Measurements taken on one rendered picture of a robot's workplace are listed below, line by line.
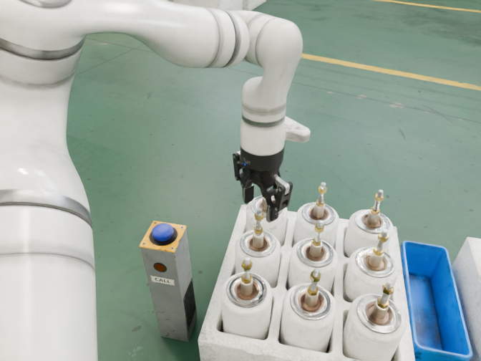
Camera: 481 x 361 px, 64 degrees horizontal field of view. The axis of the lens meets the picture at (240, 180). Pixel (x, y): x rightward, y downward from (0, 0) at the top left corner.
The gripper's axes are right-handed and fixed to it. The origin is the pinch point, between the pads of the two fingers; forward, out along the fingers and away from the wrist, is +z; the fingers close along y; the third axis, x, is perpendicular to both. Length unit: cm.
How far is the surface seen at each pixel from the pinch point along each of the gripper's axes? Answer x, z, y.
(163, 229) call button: -16.6, 2.8, -8.5
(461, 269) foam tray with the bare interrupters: 41, 25, 27
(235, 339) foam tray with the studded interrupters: -14.5, 17.8, 10.6
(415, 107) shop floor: 130, 36, -37
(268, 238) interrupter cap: 2.5, 10.4, 0.5
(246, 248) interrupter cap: -2.9, 10.5, -0.3
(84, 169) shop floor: -11, 36, -85
